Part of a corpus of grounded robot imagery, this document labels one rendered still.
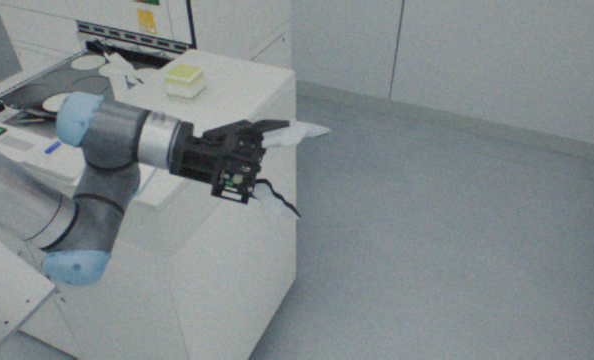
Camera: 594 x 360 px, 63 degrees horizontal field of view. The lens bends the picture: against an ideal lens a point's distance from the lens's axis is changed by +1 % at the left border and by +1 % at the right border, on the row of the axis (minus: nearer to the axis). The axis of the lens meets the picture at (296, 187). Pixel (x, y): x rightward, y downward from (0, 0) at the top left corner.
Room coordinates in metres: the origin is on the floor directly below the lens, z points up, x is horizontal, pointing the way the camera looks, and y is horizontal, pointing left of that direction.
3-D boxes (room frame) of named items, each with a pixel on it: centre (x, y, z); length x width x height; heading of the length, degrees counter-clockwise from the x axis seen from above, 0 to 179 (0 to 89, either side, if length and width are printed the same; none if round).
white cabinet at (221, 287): (1.15, 0.57, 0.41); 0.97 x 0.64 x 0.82; 65
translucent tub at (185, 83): (1.10, 0.28, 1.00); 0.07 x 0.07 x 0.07; 69
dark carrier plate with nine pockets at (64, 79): (1.28, 0.60, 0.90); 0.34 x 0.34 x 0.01; 65
